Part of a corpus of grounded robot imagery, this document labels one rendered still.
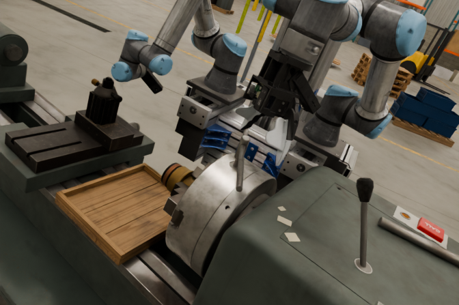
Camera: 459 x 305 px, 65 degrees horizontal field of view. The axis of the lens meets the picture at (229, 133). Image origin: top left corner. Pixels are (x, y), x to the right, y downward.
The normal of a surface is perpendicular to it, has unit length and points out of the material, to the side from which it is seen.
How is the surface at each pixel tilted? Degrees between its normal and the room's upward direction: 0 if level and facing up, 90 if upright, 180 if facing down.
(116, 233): 0
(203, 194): 50
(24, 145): 0
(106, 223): 0
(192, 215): 68
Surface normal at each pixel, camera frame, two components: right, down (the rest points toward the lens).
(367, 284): 0.33, -0.85
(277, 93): 0.44, 0.48
